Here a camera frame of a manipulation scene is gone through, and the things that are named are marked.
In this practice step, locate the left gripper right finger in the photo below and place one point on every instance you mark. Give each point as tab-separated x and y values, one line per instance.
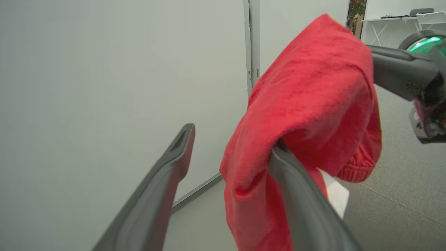
306	212

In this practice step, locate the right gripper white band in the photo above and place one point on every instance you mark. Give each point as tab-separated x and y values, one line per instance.
433	115

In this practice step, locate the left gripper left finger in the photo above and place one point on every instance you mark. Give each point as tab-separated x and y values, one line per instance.
150	205

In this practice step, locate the red jersey with white stripes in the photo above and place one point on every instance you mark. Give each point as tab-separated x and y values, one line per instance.
306	90

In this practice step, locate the white table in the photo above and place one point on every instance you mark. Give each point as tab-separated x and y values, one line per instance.
386	26

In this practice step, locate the black keyboard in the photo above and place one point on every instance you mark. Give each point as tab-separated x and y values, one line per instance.
393	16

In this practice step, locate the white chair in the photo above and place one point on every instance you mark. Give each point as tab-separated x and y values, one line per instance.
432	18

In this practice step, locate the grey partition bottom rail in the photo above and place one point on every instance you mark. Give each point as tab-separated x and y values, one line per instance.
198	191

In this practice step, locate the grey partition double post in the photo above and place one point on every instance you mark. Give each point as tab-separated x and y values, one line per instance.
252	42

